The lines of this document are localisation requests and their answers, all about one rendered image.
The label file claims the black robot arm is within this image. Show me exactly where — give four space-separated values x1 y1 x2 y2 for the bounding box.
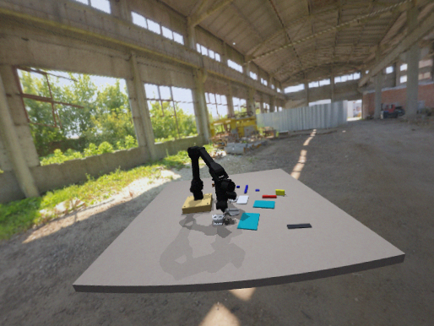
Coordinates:
187 146 237 201

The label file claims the dark grey flat bar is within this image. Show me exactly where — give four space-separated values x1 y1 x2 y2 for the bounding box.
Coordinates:
287 223 312 229

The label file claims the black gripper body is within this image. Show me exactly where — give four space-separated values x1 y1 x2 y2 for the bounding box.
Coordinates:
215 190 228 209

